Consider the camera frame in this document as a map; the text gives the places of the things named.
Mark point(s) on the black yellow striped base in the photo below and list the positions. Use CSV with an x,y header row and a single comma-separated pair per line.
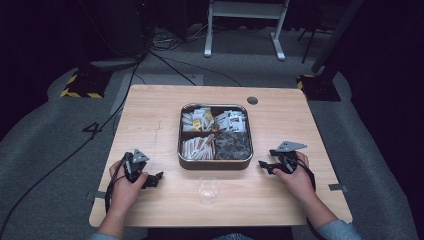
x,y
85,85
320,88

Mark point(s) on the person's left hand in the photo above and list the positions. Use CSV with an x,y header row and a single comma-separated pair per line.
x,y
123,193

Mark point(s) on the pile of white red sachets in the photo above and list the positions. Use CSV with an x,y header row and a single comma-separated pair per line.
x,y
231,120

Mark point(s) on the grey flat stand base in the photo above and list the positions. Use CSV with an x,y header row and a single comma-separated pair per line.
x,y
113,63

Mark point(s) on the grey table grommet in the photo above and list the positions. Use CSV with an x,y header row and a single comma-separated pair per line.
x,y
252,100

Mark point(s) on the clear glass cup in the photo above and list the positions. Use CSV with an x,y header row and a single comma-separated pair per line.
x,y
208,191

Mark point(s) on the pile of yellow-tagged tea bags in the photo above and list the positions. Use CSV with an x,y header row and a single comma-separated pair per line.
x,y
197,120

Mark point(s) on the brown compartment tray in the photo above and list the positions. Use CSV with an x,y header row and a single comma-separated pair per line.
x,y
213,165

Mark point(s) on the pile of brown stick sachets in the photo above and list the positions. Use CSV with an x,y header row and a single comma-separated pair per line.
x,y
198,148

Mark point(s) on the white metal stand frame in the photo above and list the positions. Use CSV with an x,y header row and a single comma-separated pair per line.
x,y
245,10

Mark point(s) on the person's jeans leg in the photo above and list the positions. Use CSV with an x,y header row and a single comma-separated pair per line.
x,y
231,237

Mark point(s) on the grey tape strip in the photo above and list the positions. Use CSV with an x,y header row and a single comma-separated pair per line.
x,y
98,195
338,187

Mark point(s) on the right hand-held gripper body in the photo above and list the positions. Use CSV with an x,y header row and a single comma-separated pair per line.
x,y
286,160

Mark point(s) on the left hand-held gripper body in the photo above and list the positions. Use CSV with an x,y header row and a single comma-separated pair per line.
x,y
137,156

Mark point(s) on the pile of dark packets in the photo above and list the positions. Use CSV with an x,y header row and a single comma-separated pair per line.
x,y
232,146

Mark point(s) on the person's right hand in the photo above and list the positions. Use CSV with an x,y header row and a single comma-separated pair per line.
x,y
300,183

